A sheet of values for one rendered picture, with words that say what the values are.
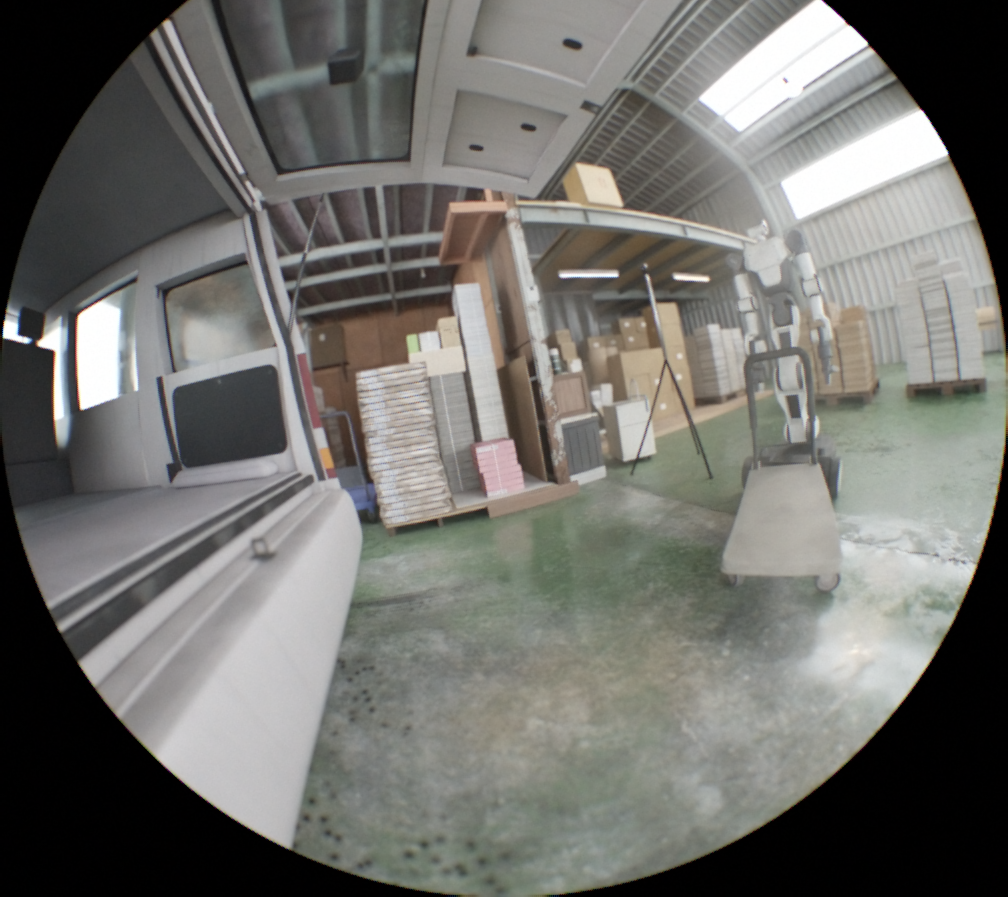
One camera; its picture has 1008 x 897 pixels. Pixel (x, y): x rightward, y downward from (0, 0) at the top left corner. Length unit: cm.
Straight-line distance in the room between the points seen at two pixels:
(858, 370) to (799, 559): 347
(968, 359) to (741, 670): 396
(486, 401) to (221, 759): 260
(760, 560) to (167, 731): 118
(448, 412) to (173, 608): 233
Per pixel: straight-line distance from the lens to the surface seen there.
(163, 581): 59
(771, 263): 203
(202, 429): 156
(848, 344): 436
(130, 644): 57
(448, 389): 260
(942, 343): 444
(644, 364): 478
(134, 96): 143
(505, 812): 83
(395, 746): 97
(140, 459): 187
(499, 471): 234
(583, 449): 257
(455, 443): 261
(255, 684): 51
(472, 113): 131
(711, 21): 803
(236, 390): 145
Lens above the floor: 78
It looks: 1 degrees up
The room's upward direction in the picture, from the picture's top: 10 degrees counter-clockwise
